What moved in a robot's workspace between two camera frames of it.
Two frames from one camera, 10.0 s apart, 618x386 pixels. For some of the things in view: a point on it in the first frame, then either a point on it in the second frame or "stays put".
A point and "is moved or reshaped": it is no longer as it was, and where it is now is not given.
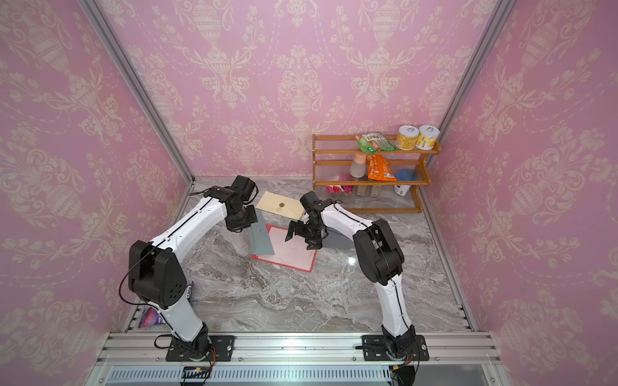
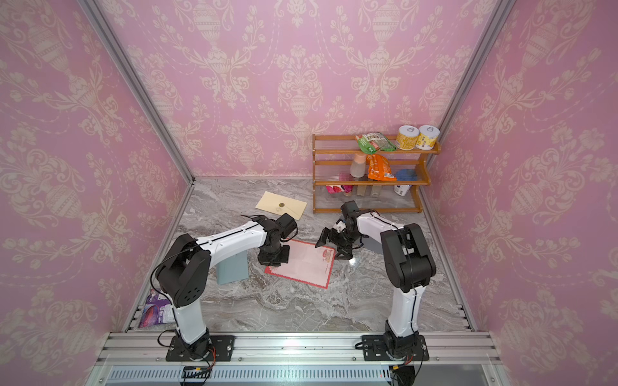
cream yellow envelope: [280, 205] stays put
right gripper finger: [314, 243] → [344, 252]
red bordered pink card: [291, 252] is moved or reshaped
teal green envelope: [261, 240] is moved or reshaped
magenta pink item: [343, 177] stays put
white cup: [401, 190] stays put
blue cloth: [406, 174] stays put
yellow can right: [427, 137] stays put
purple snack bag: [152, 316] stays put
